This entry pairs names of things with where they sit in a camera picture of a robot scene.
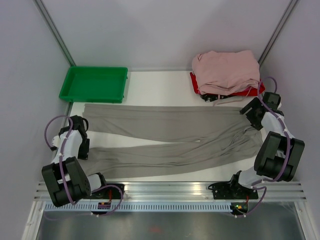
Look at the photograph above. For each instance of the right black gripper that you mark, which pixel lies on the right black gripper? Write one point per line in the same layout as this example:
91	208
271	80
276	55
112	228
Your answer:
255	103

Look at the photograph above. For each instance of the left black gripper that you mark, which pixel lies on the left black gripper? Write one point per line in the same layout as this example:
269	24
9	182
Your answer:
82	155

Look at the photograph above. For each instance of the grey trousers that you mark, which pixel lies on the grey trousers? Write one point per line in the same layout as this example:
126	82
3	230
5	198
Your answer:
187	139

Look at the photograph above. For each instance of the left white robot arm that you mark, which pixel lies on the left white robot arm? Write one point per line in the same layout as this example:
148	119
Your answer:
65	180

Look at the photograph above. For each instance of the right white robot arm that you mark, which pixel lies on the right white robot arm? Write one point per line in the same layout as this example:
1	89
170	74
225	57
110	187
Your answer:
280	153

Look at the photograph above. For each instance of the pink folded trousers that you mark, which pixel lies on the pink folded trousers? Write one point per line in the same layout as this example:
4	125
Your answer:
225	73

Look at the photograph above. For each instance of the red folded garment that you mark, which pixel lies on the red folded garment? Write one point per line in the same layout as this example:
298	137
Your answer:
193	82

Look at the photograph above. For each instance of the green plastic tray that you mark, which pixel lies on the green plastic tray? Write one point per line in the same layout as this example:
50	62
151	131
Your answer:
93	84

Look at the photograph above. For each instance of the dark patterned folded garment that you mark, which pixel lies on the dark patterned folded garment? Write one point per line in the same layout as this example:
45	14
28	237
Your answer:
214	97

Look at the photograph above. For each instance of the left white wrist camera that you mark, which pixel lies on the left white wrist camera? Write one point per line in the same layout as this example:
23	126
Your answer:
55	143

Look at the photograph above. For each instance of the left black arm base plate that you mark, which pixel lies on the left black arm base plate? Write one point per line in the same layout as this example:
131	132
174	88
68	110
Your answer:
111	191

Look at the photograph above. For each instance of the aluminium mounting rail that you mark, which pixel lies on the aluminium mounting rail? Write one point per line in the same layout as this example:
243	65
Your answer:
198	191

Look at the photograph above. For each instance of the slotted grey cable duct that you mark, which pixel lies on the slotted grey cable duct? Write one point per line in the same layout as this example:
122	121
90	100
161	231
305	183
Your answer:
100	207

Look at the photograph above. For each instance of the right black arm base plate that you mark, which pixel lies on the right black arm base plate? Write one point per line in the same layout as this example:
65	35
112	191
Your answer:
230	191

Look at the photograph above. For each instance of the right aluminium frame post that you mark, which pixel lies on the right aluminium frame post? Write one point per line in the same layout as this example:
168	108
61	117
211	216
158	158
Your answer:
289	10

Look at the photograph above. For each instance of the aluminium frame post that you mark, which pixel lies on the aluminium frame post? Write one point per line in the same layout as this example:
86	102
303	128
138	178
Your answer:
289	10
54	31

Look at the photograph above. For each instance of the left aluminium frame post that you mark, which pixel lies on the left aluminium frame post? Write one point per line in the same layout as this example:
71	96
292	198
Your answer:
54	31

